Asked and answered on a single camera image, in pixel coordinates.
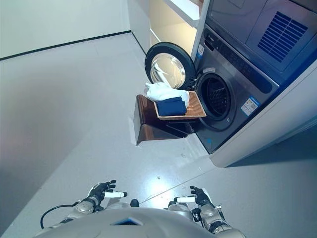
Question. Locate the folded navy blue garment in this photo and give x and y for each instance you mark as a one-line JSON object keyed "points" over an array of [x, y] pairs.
{"points": [[171, 106]]}

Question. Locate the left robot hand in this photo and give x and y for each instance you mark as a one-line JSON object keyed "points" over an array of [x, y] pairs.
{"points": [[101, 189]]}

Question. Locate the white crumpled garment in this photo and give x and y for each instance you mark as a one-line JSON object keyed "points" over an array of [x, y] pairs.
{"points": [[166, 91]]}

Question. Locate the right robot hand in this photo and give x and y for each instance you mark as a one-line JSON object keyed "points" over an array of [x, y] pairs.
{"points": [[198, 195]]}

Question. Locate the round washing machine door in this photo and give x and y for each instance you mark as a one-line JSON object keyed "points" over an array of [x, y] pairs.
{"points": [[168, 65]]}

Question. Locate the white appliance cabinet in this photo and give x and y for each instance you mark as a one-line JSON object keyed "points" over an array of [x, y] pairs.
{"points": [[267, 119]]}

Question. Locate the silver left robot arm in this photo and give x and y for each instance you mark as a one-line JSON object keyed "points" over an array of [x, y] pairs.
{"points": [[79, 210]]}

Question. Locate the silver robot torso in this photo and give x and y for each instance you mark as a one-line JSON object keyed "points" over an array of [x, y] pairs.
{"points": [[138, 221]]}

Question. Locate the grey front-load washing machine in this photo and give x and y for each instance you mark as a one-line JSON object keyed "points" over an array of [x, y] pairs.
{"points": [[231, 99]]}

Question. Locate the dark brown wooden stool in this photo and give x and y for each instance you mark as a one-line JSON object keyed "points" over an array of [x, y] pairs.
{"points": [[153, 124]]}

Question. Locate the woven wicker laundry basket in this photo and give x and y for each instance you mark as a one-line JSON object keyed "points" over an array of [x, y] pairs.
{"points": [[195, 107]]}

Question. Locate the white shelf board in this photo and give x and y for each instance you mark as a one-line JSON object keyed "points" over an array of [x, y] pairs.
{"points": [[184, 10]]}

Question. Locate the grey dryer with blue vent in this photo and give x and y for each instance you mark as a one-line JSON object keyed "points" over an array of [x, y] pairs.
{"points": [[267, 32]]}

